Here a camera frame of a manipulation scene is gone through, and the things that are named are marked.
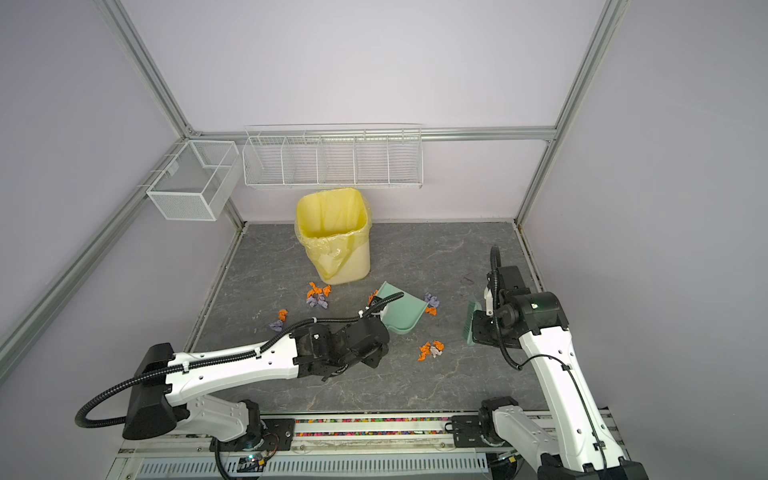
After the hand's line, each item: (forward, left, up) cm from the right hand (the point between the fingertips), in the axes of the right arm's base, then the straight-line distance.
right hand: (485, 336), depth 71 cm
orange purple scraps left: (+11, +58, -16) cm, 62 cm away
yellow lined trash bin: (+44, +44, -7) cm, 63 cm away
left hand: (-1, +26, -3) cm, 26 cm away
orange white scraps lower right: (+4, +10, -17) cm, 20 cm away
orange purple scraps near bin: (+22, +48, -17) cm, 55 cm away
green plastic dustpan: (+8, +19, -3) cm, 21 cm away
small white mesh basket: (+52, +90, +7) cm, 104 cm away
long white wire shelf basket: (+58, +43, +13) cm, 73 cm away
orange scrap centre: (+22, +30, -18) cm, 41 cm away
